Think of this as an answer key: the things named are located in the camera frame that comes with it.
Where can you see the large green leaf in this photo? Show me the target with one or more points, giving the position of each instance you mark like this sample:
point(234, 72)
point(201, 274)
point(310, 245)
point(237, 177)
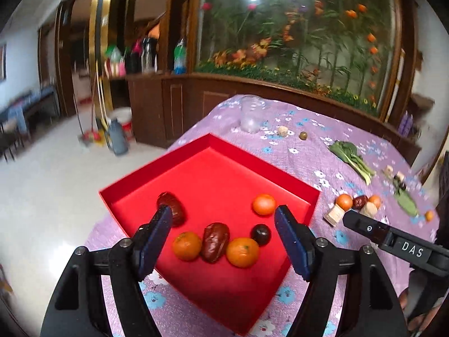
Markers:
point(404, 199)

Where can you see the purple floral tablecloth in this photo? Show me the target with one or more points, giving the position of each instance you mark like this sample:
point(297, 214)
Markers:
point(312, 162)

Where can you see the small tangerine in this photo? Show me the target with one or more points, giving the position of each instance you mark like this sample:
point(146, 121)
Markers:
point(429, 215)

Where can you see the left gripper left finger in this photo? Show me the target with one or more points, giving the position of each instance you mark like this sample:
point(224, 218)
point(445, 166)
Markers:
point(77, 306)

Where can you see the flower display glass case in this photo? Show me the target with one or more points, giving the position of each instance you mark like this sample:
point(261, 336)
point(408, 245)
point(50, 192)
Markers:
point(340, 49)

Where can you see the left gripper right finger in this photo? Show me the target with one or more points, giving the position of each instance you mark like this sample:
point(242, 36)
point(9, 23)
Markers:
point(370, 306)

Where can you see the white bucket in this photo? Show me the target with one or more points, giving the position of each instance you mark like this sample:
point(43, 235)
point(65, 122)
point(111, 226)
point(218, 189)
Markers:
point(124, 117)

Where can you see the green water bottle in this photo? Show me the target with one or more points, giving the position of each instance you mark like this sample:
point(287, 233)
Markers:
point(179, 58)

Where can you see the purple bottles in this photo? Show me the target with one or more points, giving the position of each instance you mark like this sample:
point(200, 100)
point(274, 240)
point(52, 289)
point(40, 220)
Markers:
point(405, 124)

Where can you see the grey floor thermos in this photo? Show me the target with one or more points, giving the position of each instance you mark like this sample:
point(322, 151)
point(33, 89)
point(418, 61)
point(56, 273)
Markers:
point(115, 138)

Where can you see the wooden cabinet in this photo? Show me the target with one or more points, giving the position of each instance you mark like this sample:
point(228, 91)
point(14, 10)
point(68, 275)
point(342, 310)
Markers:
point(164, 107)

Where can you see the small white chunk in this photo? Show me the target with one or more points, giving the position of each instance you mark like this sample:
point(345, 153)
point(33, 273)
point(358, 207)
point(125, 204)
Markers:
point(282, 131)

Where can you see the green olive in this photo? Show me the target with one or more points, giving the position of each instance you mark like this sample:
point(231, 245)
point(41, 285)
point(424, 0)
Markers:
point(303, 136)

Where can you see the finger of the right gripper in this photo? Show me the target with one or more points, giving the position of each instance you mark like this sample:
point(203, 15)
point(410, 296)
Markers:
point(377, 232)

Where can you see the clear plastic cup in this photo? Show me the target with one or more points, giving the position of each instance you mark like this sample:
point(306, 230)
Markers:
point(251, 113)

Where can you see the large red date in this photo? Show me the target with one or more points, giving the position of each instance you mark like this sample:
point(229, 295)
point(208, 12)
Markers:
point(175, 205)

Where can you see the white sugarcane chunk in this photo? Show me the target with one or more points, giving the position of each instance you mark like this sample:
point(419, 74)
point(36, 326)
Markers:
point(369, 210)
point(334, 215)

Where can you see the orange tangerine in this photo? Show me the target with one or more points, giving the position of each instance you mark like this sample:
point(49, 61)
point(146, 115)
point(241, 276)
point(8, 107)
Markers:
point(376, 200)
point(187, 246)
point(344, 201)
point(264, 205)
point(242, 252)

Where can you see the bok choy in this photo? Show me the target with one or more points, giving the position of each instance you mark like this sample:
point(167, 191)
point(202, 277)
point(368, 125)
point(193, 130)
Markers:
point(348, 153)

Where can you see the black thermos jug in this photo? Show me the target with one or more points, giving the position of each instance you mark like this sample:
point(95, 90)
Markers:
point(148, 55)

